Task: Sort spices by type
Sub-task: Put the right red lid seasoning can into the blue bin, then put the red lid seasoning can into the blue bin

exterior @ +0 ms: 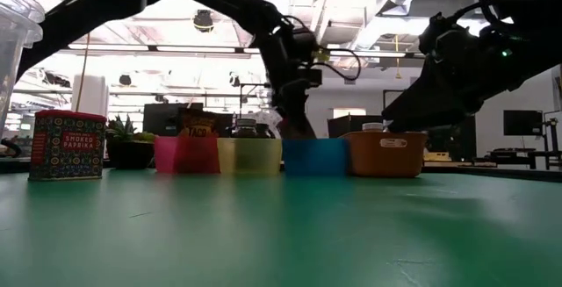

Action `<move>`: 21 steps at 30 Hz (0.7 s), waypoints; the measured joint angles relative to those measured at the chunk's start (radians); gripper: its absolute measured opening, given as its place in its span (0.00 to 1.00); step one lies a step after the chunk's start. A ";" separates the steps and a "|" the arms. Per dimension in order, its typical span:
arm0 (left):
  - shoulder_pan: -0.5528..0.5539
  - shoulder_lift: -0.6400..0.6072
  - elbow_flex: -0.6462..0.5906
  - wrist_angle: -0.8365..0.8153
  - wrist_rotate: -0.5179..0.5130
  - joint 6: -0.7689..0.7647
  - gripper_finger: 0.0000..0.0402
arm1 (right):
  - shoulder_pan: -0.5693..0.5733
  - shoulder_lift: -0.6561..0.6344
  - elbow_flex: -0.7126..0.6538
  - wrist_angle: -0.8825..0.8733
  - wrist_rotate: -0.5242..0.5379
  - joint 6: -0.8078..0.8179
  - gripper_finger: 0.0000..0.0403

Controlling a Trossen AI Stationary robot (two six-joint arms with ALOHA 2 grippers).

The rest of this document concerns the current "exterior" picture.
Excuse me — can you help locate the orange plastic bin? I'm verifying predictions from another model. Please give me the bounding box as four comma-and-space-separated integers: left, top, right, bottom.
340, 131, 428, 178

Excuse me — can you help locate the clear plastic container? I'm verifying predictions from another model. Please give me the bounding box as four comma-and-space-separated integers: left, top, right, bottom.
0, 0, 47, 134

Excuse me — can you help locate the black cable loop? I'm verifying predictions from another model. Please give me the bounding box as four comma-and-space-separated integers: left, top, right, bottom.
309, 47, 363, 82

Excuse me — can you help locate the dark green spice jar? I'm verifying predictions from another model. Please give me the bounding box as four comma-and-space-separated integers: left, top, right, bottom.
235, 118, 259, 140

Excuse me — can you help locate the black plant pot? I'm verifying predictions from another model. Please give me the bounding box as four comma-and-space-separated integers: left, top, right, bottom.
105, 140, 155, 170

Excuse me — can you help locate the black cabinet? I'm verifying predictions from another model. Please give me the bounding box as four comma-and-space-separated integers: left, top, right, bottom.
327, 114, 384, 139

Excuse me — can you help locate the white column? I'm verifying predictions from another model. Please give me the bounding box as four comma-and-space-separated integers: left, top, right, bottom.
71, 74, 110, 117

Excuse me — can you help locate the black desk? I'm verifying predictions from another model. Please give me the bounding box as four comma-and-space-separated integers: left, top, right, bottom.
486, 146, 562, 170

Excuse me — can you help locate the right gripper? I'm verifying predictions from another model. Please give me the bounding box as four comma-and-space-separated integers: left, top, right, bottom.
381, 12, 515, 133

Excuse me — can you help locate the brown taco seasoning packet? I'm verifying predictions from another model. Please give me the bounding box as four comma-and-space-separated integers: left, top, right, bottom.
177, 107, 222, 139

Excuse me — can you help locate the yellow plastic bin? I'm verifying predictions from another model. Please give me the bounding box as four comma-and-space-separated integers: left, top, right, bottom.
217, 137, 283, 176

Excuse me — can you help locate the green succulent plant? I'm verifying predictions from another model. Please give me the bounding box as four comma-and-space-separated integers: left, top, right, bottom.
105, 114, 157, 144

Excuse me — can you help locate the pink plastic bin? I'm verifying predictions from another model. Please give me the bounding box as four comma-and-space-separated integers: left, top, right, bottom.
153, 135, 220, 175

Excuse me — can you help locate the black ceiling dome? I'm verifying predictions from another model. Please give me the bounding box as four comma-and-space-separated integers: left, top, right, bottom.
192, 9, 215, 33

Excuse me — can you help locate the blue plastic bin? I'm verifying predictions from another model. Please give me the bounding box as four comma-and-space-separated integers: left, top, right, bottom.
281, 138, 350, 177

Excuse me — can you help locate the smoked paprika tin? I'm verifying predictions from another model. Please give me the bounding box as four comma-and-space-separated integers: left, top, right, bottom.
28, 110, 108, 182

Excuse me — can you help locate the small black monitor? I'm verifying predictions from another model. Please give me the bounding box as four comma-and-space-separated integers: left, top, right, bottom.
503, 110, 544, 137

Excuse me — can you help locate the large black monitor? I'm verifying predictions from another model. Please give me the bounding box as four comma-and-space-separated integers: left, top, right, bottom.
142, 102, 205, 138

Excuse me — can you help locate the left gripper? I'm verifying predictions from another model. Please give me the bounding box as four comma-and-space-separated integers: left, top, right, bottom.
262, 25, 321, 140

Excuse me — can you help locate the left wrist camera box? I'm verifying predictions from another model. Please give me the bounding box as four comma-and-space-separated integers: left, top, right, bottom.
297, 67, 324, 89

